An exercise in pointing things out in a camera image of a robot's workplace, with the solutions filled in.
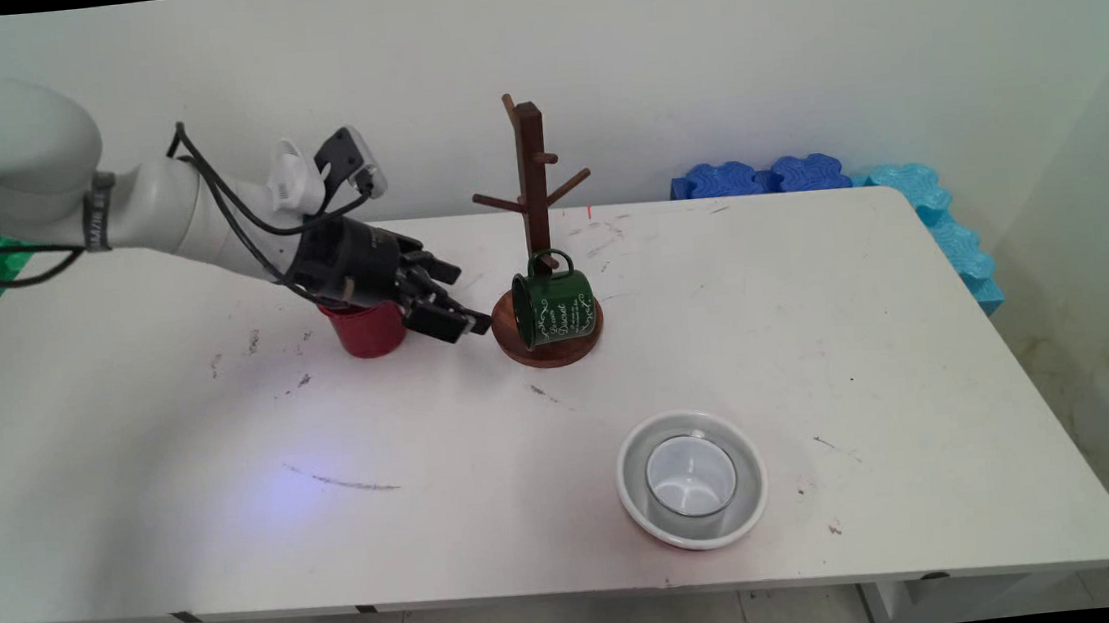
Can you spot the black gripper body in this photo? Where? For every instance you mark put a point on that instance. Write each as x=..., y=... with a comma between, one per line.
x=349, y=259

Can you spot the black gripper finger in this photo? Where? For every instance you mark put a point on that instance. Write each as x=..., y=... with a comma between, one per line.
x=430, y=262
x=445, y=316

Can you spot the green enamel mug white print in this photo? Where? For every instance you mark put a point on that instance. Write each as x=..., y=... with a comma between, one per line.
x=554, y=303

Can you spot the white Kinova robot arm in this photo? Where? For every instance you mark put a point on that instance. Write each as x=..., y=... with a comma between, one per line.
x=143, y=202

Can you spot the red enamel mug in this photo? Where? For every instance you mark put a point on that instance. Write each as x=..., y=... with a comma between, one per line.
x=371, y=333

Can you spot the dark wooden mug tree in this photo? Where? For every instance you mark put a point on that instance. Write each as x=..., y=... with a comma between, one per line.
x=532, y=168

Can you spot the white cup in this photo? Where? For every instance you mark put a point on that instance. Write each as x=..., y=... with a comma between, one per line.
x=690, y=480

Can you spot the dark blue foam mat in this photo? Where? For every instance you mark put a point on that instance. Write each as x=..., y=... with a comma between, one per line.
x=719, y=180
x=808, y=173

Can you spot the white bowl red underside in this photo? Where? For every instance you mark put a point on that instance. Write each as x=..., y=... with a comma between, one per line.
x=746, y=495

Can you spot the light blue foam mat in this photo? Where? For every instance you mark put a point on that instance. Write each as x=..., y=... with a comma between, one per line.
x=987, y=294
x=955, y=246
x=910, y=185

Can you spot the wrist camera on white mount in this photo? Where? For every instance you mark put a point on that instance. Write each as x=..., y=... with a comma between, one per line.
x=341, y=165

